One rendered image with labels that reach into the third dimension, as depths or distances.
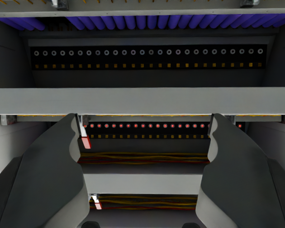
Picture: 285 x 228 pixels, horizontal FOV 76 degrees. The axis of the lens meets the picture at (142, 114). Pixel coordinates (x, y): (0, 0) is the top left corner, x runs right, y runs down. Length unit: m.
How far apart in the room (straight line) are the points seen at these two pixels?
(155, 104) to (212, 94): 0.10
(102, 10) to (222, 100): 0.24
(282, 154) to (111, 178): 0.38
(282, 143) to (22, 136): 0.61
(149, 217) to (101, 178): 0.28
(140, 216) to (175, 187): 0.26
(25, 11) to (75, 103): 0.16
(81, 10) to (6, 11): 0.12
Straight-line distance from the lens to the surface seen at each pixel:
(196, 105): 0.32
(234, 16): 0.38
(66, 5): 0.32
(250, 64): 0.49
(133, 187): 0.43
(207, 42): 0.46
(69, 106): 0.33
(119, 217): 0.67
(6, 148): 0.50
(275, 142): 0.54
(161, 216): 0.67
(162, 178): 0.42
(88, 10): 0.33
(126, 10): 0.32
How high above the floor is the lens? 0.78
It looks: 28 degrees up
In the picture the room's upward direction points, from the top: 179 degrees clockwise
